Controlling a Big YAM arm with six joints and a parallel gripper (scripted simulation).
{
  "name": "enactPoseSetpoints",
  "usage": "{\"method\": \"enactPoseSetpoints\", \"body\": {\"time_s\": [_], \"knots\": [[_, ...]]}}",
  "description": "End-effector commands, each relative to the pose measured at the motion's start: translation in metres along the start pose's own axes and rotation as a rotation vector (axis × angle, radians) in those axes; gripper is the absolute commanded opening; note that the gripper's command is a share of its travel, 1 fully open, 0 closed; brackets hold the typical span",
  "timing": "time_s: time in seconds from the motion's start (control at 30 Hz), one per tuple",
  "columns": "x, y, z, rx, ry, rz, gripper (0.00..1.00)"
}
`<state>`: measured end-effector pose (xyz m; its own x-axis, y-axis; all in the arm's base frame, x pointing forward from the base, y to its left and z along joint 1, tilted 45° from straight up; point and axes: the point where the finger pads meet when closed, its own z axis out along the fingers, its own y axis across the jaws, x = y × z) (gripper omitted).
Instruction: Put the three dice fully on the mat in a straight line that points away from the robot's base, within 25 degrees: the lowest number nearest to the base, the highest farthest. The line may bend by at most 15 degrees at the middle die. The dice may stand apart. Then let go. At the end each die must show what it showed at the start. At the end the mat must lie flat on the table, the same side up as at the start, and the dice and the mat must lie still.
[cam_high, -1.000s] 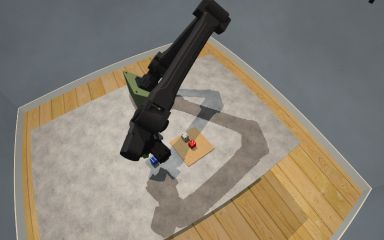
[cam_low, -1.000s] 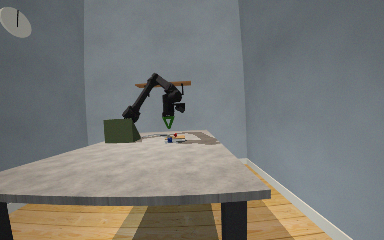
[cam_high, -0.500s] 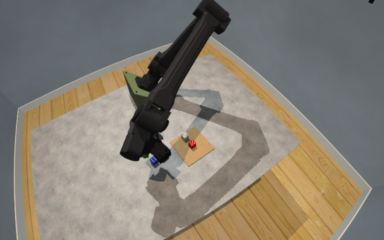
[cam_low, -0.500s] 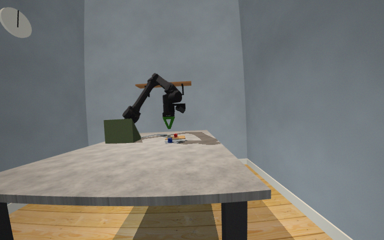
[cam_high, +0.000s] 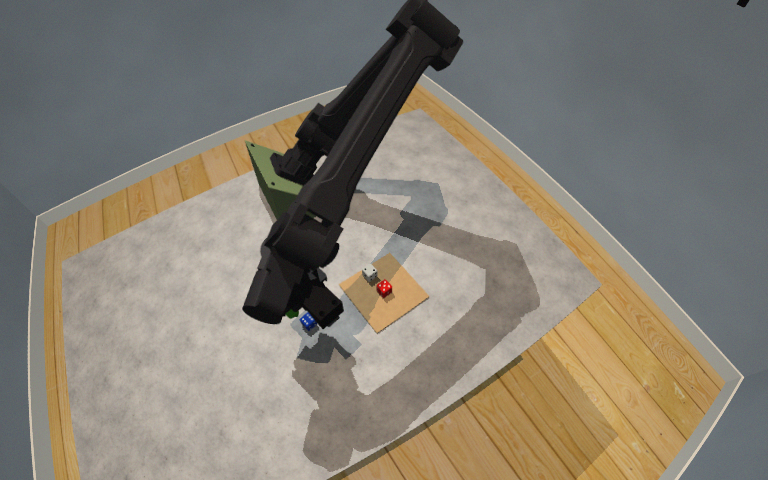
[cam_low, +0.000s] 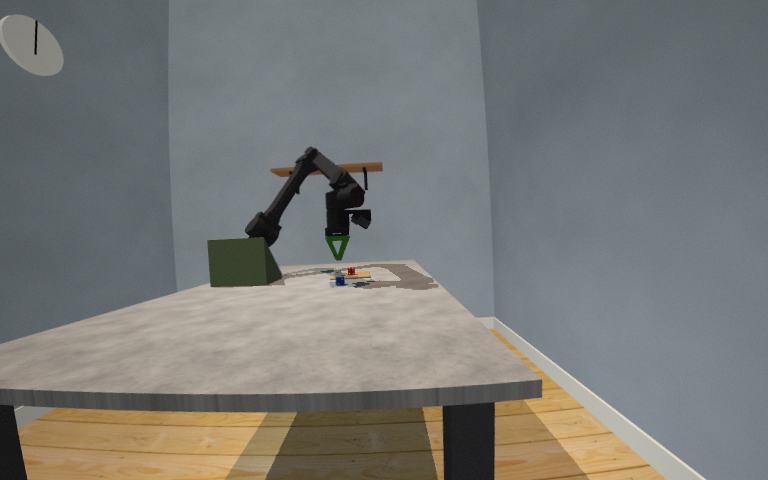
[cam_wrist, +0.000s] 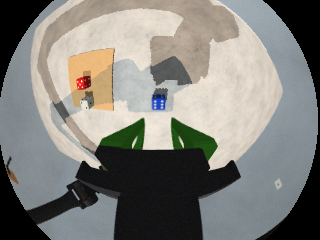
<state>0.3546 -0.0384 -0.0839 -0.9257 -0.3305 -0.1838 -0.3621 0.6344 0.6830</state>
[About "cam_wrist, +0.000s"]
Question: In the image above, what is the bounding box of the grey die with black pips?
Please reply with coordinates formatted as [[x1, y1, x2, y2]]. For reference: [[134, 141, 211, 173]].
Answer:
[[80, 96, 94, 110]]

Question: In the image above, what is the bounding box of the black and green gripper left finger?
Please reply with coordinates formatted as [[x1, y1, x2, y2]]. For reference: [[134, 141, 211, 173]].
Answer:
[[98, 118, 145, 149]]

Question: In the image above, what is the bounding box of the tan square mat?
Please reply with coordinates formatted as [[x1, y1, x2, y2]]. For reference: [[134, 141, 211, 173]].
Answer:
[[68, 48, 115, 111]]

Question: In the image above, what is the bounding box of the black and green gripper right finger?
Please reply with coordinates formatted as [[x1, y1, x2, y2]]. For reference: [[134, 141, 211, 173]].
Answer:
[[171, 117, 218, 161]]

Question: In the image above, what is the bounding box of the red die with white pips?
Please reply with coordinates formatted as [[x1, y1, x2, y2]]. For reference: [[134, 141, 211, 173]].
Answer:
[[76, 76, 91, 90]]

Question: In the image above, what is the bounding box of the blue die with white pips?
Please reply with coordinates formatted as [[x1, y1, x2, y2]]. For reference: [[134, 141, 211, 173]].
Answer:
[[152, 94, 166, 110]]

